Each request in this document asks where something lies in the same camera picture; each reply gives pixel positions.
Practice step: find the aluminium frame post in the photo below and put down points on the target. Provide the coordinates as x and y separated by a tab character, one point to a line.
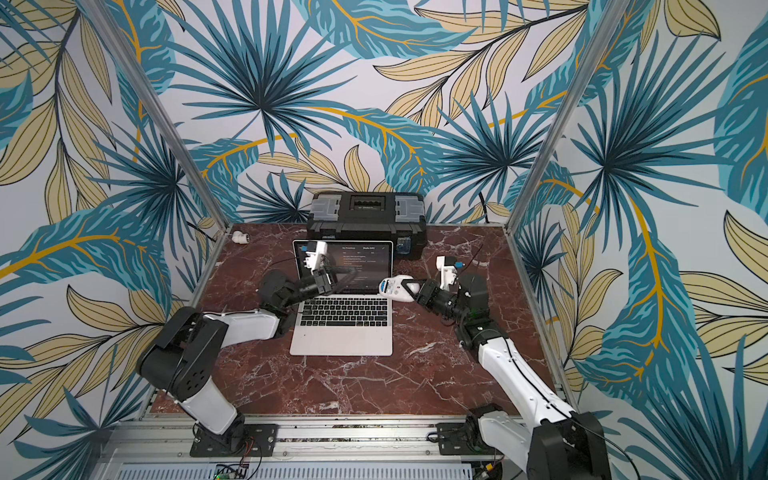
582	76
106	26

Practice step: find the white wireless mouse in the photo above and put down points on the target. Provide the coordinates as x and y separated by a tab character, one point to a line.
393	288

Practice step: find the left aluminium frame post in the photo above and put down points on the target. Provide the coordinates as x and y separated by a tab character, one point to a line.
106	26

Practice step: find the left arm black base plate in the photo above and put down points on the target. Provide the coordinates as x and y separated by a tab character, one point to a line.
239	440

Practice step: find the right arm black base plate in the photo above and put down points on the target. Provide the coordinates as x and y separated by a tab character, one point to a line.
462	438

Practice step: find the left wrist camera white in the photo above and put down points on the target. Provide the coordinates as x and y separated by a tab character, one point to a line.
315	256

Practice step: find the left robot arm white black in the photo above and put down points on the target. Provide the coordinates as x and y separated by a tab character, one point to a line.
181	358

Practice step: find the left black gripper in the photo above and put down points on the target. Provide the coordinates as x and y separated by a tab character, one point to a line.
323	284

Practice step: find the aluminium front rail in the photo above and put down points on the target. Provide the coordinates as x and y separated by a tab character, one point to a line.
306	447

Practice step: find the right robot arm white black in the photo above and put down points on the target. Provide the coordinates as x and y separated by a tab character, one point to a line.
552	440

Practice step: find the right aluminium frame post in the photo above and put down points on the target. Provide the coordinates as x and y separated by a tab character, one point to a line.
582	76

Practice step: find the small white plastic fitting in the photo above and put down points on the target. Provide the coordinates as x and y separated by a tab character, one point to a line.
240	238

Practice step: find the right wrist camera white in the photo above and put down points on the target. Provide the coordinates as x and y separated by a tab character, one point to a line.
448	268

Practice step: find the silver laptop with black keyboard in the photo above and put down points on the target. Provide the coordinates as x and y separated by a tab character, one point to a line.
357	321

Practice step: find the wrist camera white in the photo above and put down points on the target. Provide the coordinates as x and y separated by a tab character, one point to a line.
315	256
448	268

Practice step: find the black and grey toolbox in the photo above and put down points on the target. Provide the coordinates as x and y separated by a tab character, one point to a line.
382	216

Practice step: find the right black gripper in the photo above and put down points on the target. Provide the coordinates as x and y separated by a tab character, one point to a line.
429	291

